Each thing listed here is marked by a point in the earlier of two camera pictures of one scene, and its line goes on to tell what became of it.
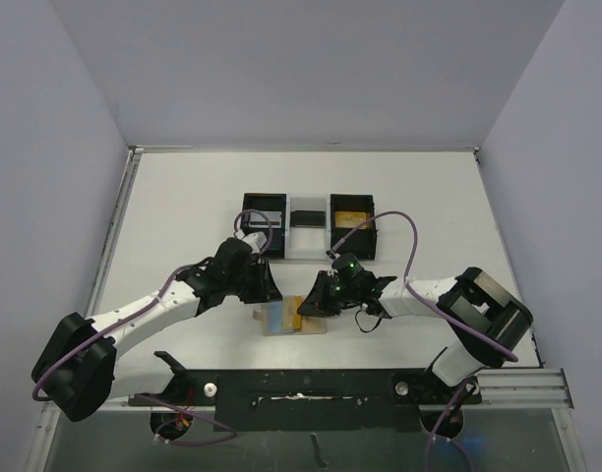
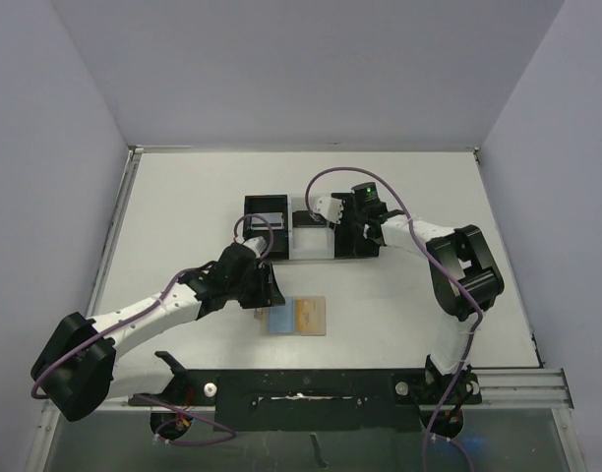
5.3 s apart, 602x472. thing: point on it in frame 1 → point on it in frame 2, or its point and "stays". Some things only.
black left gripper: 266,290 stays
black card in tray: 308,218 stays
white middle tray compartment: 307,244 stays
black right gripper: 328,293 → 347,230
